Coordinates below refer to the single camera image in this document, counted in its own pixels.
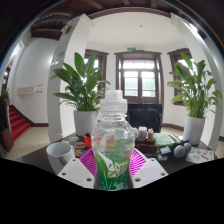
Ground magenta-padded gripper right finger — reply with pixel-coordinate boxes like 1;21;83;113
129;148;169;189

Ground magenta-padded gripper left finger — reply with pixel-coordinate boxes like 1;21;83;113
57;148;99;189

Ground clear green-labelled drink bottle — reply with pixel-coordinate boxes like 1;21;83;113
90;89;138;191

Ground white mug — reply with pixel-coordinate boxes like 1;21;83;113
45;141;77;175

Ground green notebook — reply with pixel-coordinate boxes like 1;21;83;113
153;133;175;148

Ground grey headphones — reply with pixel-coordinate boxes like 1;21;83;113
171;139;193;159

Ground printed brochure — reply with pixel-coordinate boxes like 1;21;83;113
185;147;215;164

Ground black chair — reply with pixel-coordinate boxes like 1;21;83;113
127;103;163;134

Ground red carpeted staircase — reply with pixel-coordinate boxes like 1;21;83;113
8;104;32;143

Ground bushy plant in white pot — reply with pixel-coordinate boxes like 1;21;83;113
49;52;111;138

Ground tall plant in white pot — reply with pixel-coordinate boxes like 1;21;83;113
166;52;224;147

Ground brown-framed window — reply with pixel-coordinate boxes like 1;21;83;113
83;49;109;88
167;48;198;106

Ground white wall radiator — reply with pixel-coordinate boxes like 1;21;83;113
17;83;44;97

